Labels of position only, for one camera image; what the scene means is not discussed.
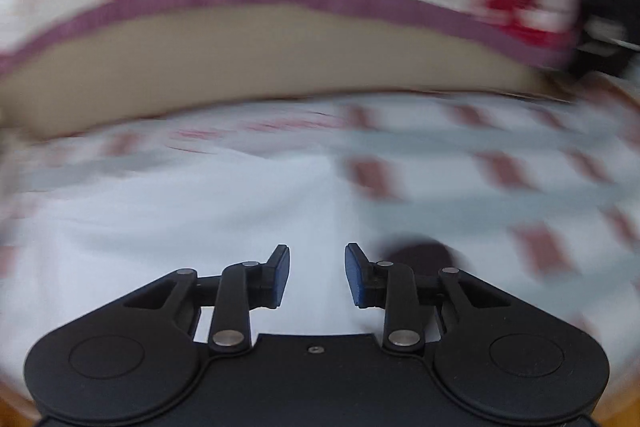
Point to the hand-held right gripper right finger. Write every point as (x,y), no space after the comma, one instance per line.
(354,277)

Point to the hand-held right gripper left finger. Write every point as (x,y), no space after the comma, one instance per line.
(280,277)

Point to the white shirt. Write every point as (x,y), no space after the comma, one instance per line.
(200,217)

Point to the checkered rug with bear print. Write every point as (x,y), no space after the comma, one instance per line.
(500,207)

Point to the beige bed base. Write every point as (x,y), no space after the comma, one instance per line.
(250,57)

